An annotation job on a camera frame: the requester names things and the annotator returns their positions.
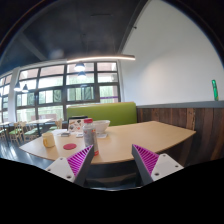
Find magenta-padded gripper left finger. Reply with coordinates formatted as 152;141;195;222
45;144;96;188

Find clear red-capped drink bottle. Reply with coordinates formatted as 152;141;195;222
82;117;100;157

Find pale yellow mug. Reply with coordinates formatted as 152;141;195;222
42;132;56;149

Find white bowl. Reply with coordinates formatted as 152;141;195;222
92;119;111;134

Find flat round red coaster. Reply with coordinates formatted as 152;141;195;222
62;143;78;151

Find wooden dining table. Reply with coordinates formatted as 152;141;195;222
25;118;54;136

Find green upholstered bench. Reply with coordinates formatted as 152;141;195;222
65;101;138;127

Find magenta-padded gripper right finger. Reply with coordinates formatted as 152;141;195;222
131;143;185;187

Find long linear hanging light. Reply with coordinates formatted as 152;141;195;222
66;54;136;64

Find group of pendant lamps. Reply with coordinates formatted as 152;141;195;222
13;61;88;94

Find group of green-seated chairs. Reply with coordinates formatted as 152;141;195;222
0;119;64;144

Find white paper sheet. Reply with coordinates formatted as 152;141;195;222
51;128;69;136

